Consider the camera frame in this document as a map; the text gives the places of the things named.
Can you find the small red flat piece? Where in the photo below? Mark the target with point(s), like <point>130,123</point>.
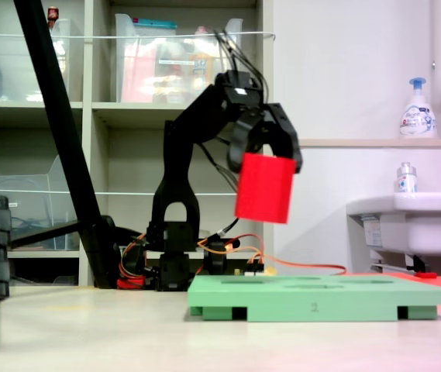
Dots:
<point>426,275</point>

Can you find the clear storage bin with packets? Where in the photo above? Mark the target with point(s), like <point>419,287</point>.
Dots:
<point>146,77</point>

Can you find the small clear sanitizer bottle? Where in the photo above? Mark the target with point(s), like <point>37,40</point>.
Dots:
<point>406,180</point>

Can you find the small bottle with red cap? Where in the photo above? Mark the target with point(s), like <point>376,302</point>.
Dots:
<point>52,15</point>

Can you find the white soap pump bottle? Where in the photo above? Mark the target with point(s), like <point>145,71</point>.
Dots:
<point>417,116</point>

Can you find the green shape sorting board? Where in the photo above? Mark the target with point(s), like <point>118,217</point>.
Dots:
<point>301,300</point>

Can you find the red octagonal pillar block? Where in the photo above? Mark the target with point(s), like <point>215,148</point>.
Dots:
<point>264,190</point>

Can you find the clear plastic storage bin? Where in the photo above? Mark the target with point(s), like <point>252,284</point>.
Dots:
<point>11,77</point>

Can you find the thick black tripod leg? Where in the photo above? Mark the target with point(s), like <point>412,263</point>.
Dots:
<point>61,116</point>

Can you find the thin black tripod strut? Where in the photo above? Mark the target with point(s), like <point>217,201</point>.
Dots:
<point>45,233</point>

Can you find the red and black table clamp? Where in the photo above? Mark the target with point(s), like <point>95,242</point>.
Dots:
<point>131,282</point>

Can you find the clear slanted plastic bin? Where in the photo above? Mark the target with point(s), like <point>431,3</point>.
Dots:
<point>22,209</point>

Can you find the white ceramic sink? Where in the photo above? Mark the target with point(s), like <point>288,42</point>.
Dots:
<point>429,228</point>

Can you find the beige shelf unit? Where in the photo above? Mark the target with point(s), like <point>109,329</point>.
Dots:
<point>88,116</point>

